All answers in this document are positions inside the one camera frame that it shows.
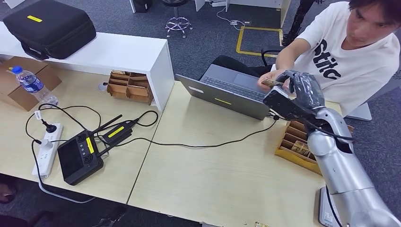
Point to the bystander foot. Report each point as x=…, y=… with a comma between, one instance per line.
x=7, y=193

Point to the large cardboard divider tray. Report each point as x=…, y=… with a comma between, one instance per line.
x=294, y=150

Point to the small cardboard divider tray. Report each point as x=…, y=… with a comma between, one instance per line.
x=130, y=89

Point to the black jointed stand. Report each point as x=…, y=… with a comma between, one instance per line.
x=296, y=22

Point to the autumn print key card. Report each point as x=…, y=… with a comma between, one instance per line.
x=272, y=83

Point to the blue cap water bottle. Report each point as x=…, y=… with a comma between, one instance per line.
x=33, y=85

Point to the black carrying case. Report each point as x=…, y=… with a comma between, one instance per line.
x=48, y=28

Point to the white plug adapter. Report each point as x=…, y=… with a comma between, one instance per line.
x=45, y=144

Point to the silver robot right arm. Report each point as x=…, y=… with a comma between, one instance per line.
x=344, y=175

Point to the person's right forearm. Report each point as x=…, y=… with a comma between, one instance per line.
x=289, y=53

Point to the white office desk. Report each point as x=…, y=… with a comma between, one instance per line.
x=266, y=3

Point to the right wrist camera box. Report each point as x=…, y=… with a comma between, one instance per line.
x=288, y=105

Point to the grey white card reader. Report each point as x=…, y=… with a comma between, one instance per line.
x=324, y=206

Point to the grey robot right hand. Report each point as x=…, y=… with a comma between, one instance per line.
x=305, y=92

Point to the black module yellow label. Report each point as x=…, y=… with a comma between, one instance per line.
x=118, y=133

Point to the person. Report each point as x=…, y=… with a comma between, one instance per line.
x=344, y=62

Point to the black power plug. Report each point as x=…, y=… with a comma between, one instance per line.
x=50, y=127

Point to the small yellow patterned scrap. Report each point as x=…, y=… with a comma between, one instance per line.
x=260, y=224

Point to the black computer tower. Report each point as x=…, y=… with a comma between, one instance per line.
x=142, y=4

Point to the grey laptop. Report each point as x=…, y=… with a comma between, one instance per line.
x=225, y=100

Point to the white board corner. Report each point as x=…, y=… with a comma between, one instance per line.
x=13, y=2

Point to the brown cardboard box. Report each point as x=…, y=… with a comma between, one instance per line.
x=12, y=87

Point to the person's right hand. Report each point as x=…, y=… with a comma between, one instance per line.
x=269, y=75

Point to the white power strip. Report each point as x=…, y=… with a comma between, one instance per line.
x=47, y=153

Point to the black screen remote controller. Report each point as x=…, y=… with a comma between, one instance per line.
x=77, y=160

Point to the black office chair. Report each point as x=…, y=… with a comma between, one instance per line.
x=266, y=53

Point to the white desk shelf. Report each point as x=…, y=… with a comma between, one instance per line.
x=119, y=53

